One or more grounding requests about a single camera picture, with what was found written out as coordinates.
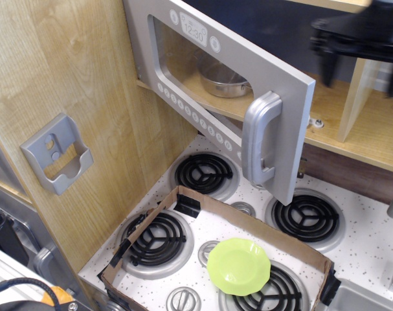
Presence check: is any grey middle stove knob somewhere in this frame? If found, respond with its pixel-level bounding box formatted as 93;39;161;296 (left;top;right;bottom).
230;202;256;218

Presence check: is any grey toy microwave door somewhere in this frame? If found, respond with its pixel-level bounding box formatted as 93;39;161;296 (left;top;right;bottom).
124;1;315;204

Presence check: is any silver oven door handle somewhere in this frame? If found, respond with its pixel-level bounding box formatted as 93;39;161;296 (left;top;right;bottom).
32;248;54;282

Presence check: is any silver microwave door handle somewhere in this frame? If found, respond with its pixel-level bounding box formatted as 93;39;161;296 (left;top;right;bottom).
241;91;282;185

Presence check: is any front left black burner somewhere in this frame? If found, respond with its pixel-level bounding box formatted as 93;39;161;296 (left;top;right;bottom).
122;211;194;280

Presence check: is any brown cardboard frame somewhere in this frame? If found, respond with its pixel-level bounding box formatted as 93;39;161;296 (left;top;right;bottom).
99;187;333;310

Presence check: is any hanging metal spatula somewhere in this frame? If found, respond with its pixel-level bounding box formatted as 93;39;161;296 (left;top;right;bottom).
297;157;308;179

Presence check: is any grey wall phone holder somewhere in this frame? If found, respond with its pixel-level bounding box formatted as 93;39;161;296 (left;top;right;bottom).
20;113;94;195

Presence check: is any black cable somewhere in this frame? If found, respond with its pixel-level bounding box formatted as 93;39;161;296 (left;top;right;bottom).
0;277;62;311

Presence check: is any grey centre stove knob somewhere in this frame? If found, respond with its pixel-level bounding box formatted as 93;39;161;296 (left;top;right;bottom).
197;240;219;268

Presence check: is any front right black burner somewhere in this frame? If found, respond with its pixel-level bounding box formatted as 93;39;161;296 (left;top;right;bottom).
218;260;311;311

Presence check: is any silver sink basin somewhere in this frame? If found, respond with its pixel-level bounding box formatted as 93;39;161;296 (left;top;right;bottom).
326;279;393;311

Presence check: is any back left black burner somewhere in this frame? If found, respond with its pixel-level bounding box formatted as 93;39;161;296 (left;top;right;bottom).
169;152;240;201

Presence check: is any green plastic plate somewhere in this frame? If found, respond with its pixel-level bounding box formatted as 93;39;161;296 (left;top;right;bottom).
207;238;271;296

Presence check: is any grey stove knob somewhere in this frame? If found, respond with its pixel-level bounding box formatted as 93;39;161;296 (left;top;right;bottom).
197;240;219;268
166;286;201;311
230;202;256;218

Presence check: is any black burner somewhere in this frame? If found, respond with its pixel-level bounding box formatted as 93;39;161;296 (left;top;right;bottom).
264;188;346;253
169;152;240;201
122;211;194;280
218;260;311;311

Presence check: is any steel pot in microwave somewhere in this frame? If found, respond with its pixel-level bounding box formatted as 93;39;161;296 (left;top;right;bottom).
196;53;252;98

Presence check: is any grey front stove knob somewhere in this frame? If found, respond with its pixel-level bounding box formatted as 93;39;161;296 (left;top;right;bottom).
166;286;201;311

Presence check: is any back right black burner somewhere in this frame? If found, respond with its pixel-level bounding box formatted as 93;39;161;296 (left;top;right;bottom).
264;188;346;253

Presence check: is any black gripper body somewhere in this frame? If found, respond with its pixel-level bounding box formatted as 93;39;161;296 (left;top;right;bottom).
310;1;393;63

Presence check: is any orange tag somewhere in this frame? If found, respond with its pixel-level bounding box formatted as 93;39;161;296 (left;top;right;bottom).
41;286;74;306

